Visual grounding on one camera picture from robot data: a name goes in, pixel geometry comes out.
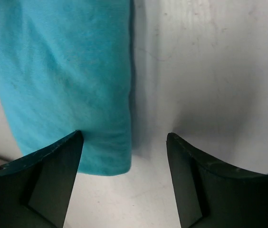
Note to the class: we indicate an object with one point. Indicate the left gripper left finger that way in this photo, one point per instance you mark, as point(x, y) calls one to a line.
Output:
point(35, 190)

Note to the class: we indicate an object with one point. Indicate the cyan t shirt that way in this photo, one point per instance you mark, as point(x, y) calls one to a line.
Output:
point(65, 66)

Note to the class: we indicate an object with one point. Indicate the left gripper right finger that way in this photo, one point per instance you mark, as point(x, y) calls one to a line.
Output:
point(211, 193)

